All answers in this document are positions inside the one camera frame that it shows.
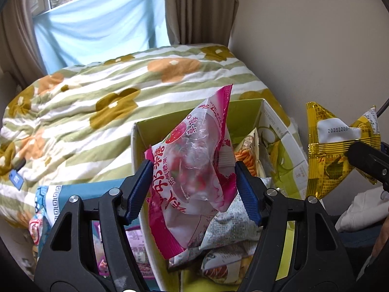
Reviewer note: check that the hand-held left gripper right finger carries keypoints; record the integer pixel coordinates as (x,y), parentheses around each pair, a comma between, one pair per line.
(247,194)

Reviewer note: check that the pink round print packet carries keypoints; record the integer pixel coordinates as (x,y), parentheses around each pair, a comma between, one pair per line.
(36,229)

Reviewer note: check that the light blue cloth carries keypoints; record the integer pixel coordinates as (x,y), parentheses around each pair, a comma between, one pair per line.
(97,27)

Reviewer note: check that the purple snack packet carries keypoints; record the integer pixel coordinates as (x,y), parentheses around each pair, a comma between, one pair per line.
(136,243)

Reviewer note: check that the black curved lamp stand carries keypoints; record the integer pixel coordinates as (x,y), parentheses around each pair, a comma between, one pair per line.
(383,106)

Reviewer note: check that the brown curtain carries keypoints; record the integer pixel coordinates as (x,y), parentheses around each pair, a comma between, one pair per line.
(200,9)
(18,42)

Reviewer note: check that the yellow-green cardboard box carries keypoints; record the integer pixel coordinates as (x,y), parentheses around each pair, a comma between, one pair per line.
(287,170)

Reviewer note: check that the pink strawberry candy packet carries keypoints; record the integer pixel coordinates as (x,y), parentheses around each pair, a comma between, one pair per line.
(194,158)

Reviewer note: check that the white clothing pile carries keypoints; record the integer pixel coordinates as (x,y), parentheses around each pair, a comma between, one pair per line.
(358,213)

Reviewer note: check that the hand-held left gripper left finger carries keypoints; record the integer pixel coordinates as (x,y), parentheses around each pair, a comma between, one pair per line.
(141,188)

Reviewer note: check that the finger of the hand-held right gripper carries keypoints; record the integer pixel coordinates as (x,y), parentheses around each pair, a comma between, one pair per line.
(369,159)

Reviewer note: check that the blue card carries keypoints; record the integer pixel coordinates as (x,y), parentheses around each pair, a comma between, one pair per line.
(16,180)

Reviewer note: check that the grey speckled snack packet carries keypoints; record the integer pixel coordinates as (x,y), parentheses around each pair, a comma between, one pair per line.
(228,228)

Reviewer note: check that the small black item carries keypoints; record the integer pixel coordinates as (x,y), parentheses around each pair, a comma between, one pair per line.
(19,164)

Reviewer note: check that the blue patterned snack packet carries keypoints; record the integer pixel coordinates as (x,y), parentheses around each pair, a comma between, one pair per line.
(50,196)

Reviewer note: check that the gold snack packet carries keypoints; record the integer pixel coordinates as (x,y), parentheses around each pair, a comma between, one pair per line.
(328,164)

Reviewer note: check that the floral striped blanket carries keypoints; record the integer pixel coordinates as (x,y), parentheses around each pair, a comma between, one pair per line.
(91,76)

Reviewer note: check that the cream red print packet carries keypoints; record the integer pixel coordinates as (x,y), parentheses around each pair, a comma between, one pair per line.
(218,264)

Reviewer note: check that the orange stick snack packet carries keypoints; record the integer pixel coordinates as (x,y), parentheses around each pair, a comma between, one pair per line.
(247,158)

